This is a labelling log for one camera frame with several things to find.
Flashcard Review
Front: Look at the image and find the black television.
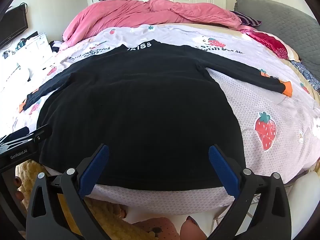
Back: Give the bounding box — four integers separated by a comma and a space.
0, 4, 29, 48

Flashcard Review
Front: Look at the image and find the person's left hand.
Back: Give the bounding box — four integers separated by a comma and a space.
14, 166, 27, 210

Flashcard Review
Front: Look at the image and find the white oval object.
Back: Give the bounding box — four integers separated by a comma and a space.
15, 65, 32, 82

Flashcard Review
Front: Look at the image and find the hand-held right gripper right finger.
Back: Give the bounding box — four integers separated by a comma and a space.
208, 144, 293, 240

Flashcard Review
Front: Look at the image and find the purple striped pillow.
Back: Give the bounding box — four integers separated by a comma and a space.
234, 10, 262, 28

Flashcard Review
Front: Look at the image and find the pink dotted cloth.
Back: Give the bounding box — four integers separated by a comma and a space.
134, 217, 180, 240

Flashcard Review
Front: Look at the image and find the person's right hand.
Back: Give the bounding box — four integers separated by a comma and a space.
180, 215, 208, 240

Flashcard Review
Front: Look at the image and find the pink duvet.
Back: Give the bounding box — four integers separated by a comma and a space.
59, 0, 243, 50

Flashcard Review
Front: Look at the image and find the white chest of drawers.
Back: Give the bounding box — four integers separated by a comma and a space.
0, 32, 54, 85

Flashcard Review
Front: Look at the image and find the red sequin pillow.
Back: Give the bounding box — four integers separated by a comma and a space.
240, 29, 300, 60

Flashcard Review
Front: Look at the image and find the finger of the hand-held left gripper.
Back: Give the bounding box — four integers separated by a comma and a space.
0, 124, 53, 146

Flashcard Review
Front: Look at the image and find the blue floral pillow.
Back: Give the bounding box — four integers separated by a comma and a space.
290, 60, 320, 92

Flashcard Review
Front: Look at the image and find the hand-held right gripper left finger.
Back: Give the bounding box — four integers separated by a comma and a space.
26, 144, 110, 240

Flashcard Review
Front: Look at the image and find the strawberry print bed sheet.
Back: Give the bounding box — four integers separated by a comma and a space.
0, 24, 320, 215

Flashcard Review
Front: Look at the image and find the dark clothes pile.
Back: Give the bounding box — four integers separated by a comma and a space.
49, 41, 63, 53

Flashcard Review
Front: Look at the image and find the grey quilted headboard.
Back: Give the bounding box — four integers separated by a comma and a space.
234, 0, 320, 80

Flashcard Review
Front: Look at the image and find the black sweater with orange cuffs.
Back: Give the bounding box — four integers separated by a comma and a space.
22, 39, 293, 192

